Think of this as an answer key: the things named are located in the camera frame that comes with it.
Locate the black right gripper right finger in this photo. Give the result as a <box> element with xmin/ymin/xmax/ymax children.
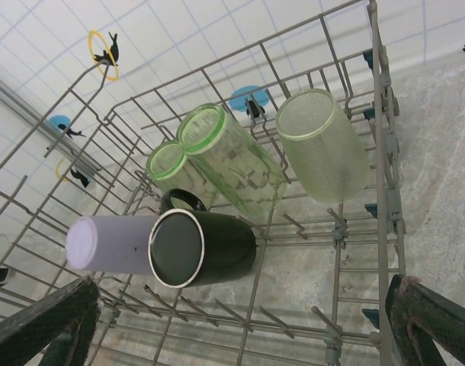
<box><xmin>384</xmin><ymin>273</ymin><xmax>465</xmax><ymax>366</ymax></box>

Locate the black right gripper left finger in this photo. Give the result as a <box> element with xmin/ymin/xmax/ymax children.
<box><xmin>0</xmin><ymin>276</ymin><xmax>101</xmax><ymax>366</ymax></box>

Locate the lilac plastic cup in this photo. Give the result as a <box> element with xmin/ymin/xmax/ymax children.
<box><xmin>64</xmin><ymin>214</ymin><xmax>159</xmax><ymax>276</ymax></box>

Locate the black mug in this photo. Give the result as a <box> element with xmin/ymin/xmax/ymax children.
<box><xmin>147</xmin><ymin>188</ymin><xmax>257</xmax><ymax>290</ymax></box>

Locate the frosted pale green cup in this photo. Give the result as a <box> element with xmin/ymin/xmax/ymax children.
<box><xmin>274</xmin><ymin>88</ymin><xmax>370</xmax><ymax>204</ymax></box>

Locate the grey wire dish rack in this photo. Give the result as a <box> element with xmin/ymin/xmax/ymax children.
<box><xmin>0</xmin><ymin>0</ymin><xmax>407</xmax><ymax>366</ymax></box>

